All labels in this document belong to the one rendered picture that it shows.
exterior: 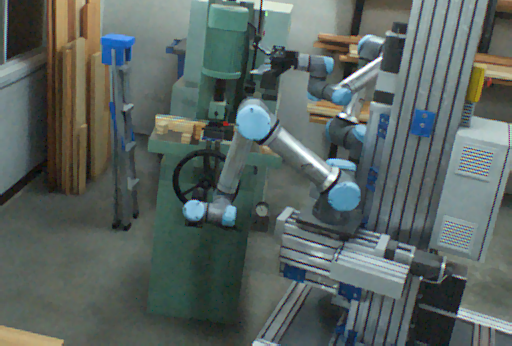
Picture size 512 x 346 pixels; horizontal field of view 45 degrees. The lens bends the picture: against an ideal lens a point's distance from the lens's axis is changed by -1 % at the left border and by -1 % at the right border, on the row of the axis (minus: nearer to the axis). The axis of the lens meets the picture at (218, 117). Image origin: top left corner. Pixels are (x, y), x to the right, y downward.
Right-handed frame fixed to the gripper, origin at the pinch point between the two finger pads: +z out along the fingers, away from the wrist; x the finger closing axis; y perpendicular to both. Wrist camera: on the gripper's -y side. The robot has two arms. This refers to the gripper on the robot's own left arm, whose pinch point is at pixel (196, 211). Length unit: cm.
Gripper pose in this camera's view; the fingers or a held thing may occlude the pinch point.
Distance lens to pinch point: 266.4
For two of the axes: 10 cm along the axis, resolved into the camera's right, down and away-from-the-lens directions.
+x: 9.9, 1.3, -0.2
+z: 0.0, 2.2, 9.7
